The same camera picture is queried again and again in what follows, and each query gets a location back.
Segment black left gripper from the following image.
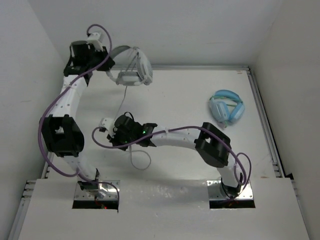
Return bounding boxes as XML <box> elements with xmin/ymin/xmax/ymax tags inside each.
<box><xmin>86</xmin><ymin>46</ymin><xmax>115</xmax><ymax>72</ymax></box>

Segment grey headphone cable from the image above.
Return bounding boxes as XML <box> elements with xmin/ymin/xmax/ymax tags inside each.
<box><xmin>116</xmin><ymin>47</ymin><xmax>152</xmax><ymax>171</ymax></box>

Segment white grey headphones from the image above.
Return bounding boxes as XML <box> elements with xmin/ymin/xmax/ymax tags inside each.
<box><xmin>106</xmin><ymin>45</ymin><xmax>153</xmax><ymax>87</ymax></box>

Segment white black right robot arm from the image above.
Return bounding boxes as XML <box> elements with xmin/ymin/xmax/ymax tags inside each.
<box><xmin>102</xmin><ymin>114</ymin><xmax>247</xmax><ymax>199</ymax></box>

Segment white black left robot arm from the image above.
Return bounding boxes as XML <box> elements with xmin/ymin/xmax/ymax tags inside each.
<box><xmin>38</xmin><ymin>40</ymin><xmax>115</xmax><ymax>193</ymax></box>

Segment light blue headphones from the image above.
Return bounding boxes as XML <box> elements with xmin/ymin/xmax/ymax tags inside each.
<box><xmin>208</xmin><ymin>89</ymin><xmax>246</xmax><ymax>129</ymax></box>

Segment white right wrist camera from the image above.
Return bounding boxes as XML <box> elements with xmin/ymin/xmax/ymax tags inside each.
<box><xmin>98</xmin><ymin>117</ymin><xmax>115</xmax><ymax>134</ymax></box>

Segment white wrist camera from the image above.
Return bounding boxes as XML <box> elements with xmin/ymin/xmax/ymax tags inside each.
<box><xmin>98</xmin><ymin>117</ymin><xmax>115</xmax><ymax>134</ymax></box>
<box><xmin>86</xmin><ymin>31</ymin><xmax>104</xmax><ymax>52</ymax></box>

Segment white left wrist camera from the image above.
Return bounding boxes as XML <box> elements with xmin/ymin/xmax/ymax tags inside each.
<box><xmin>86</xmin><ymin>31</ymin><xmax>104</xmax><ymax>52</ymax></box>

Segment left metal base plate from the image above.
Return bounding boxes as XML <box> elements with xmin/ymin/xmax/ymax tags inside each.
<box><xmin>74</xmin><ymin>180</ymin><xmax>120</xmax><ymax>201</ymax></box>

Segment metal base plate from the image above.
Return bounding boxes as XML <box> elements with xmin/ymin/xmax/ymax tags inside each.
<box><xmin>74</xmin><ymin>180</ymin><xmax>120</xmax><ymax>201</ymax></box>
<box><xmin>206</xmin><ymin>180</ymin><xmax>254</xmax><ymax>201</ymax></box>

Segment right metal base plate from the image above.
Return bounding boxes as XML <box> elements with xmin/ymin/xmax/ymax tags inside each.
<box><xmin>206</xmin><ymin>180</ymin><xmax>254</xmax><ymax>201</ymax></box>

